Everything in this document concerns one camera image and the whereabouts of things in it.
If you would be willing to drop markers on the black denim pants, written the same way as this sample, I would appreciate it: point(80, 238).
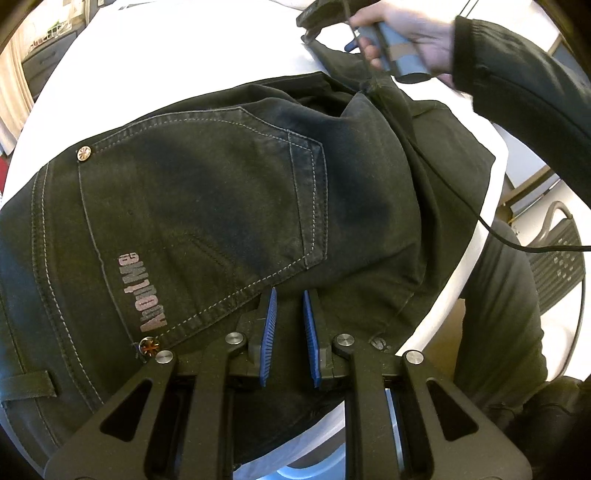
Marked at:
point(207, 184)

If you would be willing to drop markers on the person's leg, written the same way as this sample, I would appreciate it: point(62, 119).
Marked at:
point(508, 323)

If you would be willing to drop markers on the beige curtain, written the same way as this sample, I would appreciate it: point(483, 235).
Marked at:
point(11, 92)

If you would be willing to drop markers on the person's right forearm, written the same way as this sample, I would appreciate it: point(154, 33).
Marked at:
point(508, 78)

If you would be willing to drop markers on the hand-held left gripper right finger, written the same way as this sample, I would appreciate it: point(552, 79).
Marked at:
point(310, 337)

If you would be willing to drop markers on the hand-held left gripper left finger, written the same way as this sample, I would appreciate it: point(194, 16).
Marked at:
point(268, 332)

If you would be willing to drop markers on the grey nightstand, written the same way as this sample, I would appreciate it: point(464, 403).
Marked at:
point(46, 69)

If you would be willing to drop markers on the person's right hand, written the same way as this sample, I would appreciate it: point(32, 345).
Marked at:
point(427, 27)

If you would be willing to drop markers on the grey mesh chair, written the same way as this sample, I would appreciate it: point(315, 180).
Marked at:
point(561, 274)

